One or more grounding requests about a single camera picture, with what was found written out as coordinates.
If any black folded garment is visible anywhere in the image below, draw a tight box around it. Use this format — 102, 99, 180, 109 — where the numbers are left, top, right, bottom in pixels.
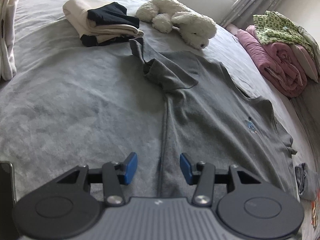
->
87, 2, 140, 29

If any bed with grey sheet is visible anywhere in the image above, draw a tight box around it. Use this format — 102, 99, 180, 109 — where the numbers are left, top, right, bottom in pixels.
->
0, 0, 320, 240

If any pale pink pillow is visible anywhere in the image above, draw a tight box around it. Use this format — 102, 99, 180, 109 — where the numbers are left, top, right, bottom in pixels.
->
290, 44, 320, 83

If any green patterned blanket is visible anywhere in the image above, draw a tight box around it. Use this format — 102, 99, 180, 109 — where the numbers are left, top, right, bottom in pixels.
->
252, 10, 320, 60

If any white plush dog toy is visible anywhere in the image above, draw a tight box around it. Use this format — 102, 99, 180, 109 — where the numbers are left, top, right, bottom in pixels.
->
135, 0, 217, 50

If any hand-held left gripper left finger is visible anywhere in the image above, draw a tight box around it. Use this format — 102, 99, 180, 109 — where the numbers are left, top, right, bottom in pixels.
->
52, 152, 138, 207

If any dark navy folded garment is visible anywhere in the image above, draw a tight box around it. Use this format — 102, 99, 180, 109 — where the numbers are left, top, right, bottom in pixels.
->
80, 34, 130, 47

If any pink folded quilt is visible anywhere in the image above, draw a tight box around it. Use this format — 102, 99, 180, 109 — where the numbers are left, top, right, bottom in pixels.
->
225, 24, 308, 98

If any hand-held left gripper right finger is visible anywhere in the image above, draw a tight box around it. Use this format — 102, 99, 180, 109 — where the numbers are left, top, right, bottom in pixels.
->
179, 152, 267, 207

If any grey quilted headboard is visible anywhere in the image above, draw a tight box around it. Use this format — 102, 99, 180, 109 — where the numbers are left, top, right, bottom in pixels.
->
290, 80, 320, 160

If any white garment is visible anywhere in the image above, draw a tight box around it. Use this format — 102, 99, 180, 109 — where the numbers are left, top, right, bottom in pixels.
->
0, 0, 18, 81

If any orange packet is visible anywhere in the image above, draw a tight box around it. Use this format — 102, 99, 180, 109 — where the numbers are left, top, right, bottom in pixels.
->
311, 199, 320, 228

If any small folded grey garment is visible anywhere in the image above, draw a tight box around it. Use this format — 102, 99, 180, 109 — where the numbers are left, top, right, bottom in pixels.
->
295, 162, 320, 202

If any beige folded garment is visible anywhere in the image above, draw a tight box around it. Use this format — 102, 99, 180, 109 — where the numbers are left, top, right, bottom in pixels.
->
62, 0, 145, 43

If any grey curtain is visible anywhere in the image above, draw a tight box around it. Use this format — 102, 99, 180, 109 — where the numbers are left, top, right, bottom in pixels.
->
221, 0, 295, 28

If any smartphone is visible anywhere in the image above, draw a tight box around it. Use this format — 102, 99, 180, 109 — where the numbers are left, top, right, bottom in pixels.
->
0, 162, 17, 230

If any grey t-shirt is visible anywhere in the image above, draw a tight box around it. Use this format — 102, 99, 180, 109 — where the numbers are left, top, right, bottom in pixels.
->
129, 37, 299, 200

